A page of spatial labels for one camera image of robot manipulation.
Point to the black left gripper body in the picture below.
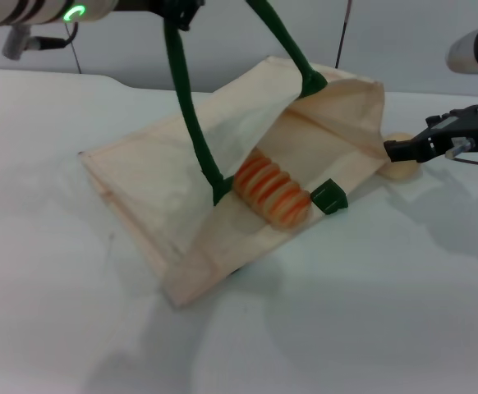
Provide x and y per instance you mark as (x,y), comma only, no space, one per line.
(144,5)

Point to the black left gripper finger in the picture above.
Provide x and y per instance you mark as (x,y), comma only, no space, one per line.
(190,5)
(179,19)

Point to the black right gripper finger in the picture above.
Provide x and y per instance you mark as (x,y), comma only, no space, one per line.
(438,121)
(407,152)

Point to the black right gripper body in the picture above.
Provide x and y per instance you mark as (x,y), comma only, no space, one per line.
(460,129)

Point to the round pale pastry bun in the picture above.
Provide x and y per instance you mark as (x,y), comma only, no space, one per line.
(403,171)

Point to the orange striped long bread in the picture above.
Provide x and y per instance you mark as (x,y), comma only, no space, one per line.
(272,193)

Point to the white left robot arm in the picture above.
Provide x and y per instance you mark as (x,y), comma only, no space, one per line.
(25,10)

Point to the right wrist camera housing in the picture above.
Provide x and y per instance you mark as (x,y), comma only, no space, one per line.
(477,49)

